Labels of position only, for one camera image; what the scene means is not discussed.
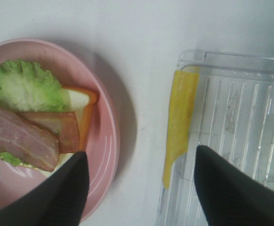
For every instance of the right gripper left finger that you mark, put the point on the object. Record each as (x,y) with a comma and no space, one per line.
(58,201)

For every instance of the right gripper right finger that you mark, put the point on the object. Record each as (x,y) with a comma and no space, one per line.
(227,196)

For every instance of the brown bacon strip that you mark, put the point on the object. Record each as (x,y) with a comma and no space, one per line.
(27,142)

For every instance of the pink ham slice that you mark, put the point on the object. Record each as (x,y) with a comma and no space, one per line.
(63,125)

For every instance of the green lettuce leaf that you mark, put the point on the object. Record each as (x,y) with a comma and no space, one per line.
(26,87)

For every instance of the pink round plate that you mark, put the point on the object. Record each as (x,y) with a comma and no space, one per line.
(103,143)

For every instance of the right clear plastic tray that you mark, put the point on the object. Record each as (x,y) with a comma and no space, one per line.
(234,115)

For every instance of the yellow cheese slice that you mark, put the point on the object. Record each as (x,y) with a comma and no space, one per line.
(181,105)

